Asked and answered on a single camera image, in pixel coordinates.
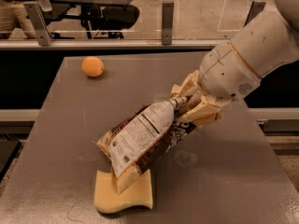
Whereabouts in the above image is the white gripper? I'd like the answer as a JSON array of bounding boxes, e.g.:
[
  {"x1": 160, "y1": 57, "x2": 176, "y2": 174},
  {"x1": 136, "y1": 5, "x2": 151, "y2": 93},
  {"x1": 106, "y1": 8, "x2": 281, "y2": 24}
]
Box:
[{"x1": 170, "y1": 42, "x2": 261, "y2": 128}]

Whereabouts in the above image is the brown chip bag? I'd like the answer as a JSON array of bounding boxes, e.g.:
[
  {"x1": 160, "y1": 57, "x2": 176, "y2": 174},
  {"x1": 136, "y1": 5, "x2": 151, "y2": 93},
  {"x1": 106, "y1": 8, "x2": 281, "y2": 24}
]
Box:
[{"x1": 96, "y1": 97, "x2": 195, "y2": 194}]

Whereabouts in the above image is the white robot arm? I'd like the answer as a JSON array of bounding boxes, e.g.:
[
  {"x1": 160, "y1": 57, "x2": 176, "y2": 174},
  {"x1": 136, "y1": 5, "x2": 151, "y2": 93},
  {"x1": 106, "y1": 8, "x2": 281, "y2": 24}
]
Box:
[{"x1": 172, "y1": 0, "x2": 299, "y2": 127}]

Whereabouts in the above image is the yellow sponge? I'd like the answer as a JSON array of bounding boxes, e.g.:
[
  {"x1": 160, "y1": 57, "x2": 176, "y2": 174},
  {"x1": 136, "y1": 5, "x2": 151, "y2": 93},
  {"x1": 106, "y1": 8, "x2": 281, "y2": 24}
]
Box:
[{"x1": 93, "y1": 170, "x2": 153, "y2": 214}]

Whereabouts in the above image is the orange fruit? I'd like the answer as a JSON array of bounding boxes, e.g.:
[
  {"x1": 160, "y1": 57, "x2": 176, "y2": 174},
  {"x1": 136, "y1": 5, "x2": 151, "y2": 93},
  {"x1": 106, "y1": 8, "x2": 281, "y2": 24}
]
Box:
[{"x1": 81, "y1": 56, "x2": 104, "y2": 77}]

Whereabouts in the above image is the black office chair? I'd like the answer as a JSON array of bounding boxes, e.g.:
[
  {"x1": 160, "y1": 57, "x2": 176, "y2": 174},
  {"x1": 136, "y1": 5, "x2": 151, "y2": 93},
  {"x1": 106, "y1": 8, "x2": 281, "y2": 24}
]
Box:
[{"x1": 81, "y1": 5, "x2": 140, "y2": 38}]

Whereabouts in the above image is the dark background desk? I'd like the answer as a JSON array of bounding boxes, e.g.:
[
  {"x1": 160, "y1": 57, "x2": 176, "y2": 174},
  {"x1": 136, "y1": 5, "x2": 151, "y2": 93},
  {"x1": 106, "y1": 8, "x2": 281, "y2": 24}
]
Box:
[{"x1": 43, "y1": 0, "x2": 134, "y2": 25}]

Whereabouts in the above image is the glass barrier panel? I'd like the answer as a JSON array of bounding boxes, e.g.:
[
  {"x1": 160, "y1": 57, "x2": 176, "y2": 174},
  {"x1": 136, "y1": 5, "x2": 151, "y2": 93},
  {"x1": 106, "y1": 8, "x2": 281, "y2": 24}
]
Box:
[{"x1": 0, "y1": 0, "x2": 274, "y2": 43}]

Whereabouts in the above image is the seated person in beige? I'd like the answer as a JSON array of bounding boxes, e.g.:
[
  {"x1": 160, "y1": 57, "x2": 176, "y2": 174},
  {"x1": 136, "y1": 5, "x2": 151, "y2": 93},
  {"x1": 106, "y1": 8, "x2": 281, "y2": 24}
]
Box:
[{"x1": 0, "y1": 0, "x2": 36, "y2": 39}]

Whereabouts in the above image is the middle metal bracket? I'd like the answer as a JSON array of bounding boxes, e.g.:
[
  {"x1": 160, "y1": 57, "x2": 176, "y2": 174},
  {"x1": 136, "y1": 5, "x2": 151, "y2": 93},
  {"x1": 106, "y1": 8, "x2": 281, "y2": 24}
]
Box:
[{"x1": 161, "y1": 1, "x2": 174, "y2": 45}]

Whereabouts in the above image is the metal bracket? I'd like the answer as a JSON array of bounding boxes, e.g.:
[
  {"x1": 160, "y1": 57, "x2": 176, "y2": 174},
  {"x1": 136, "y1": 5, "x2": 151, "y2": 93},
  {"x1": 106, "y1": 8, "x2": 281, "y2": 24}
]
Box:
[
  {"x1": 24, "y1": 2, "x2": 52, "y2": 47},
  {"x1": 161, "y1": 1, "x2": 174, "y2": 45},
  {"x1": 244, "y1": 1, "x2": 266, "y2": 25}
]

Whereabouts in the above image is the right metal bracket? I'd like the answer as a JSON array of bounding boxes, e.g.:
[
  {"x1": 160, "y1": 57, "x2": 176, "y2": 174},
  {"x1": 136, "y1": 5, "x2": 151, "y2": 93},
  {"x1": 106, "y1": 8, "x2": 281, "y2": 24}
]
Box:
[{"x1": 244, "y1": 1, "x2": 266, "y2": 25}]

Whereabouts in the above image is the left metal bracket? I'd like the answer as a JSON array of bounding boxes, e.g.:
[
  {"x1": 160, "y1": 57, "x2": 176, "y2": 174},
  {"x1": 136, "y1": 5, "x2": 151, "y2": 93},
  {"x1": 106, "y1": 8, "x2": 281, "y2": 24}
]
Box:
[{"x1": 24, "y1": 2, "x2": 52, "y2": 47}]

